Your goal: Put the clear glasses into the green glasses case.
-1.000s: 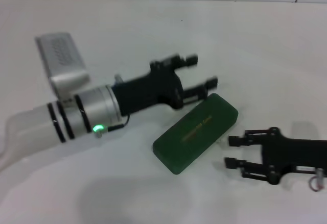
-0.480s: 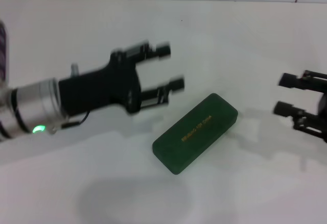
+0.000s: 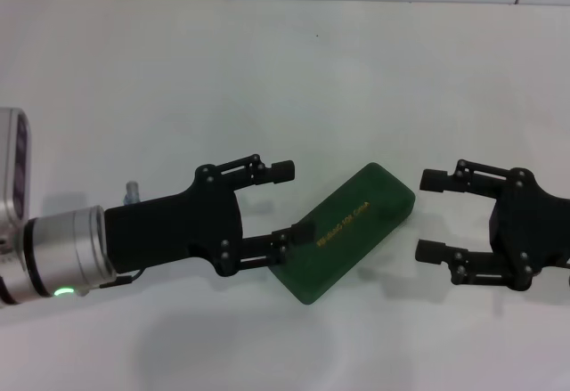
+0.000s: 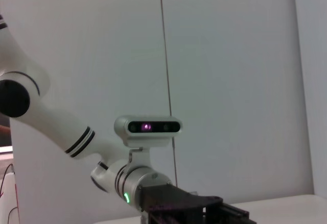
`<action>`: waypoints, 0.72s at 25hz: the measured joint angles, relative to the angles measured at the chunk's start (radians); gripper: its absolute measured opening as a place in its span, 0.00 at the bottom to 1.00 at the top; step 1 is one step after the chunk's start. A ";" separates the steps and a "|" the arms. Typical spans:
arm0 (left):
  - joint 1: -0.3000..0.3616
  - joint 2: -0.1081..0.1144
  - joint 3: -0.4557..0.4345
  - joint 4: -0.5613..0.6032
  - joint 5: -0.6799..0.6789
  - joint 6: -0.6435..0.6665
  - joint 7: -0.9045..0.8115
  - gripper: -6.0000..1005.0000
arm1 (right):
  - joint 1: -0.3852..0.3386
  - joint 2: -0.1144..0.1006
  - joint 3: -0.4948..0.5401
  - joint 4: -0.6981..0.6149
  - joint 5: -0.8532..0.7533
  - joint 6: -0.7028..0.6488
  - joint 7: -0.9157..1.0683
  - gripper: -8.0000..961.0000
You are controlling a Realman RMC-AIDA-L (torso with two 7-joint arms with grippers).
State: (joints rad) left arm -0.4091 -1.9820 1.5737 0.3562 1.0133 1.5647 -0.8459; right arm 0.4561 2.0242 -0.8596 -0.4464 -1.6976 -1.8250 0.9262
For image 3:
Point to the green glasses case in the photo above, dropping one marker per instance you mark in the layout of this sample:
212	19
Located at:
352	239

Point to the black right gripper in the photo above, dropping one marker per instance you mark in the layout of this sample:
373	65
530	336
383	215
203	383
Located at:
530	230

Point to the silver cylindrical connector plug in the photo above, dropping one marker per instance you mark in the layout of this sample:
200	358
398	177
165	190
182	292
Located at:
132	191

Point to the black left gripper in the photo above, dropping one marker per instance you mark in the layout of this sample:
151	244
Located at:
173	230

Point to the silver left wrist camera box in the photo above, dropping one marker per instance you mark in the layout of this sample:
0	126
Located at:
13	177

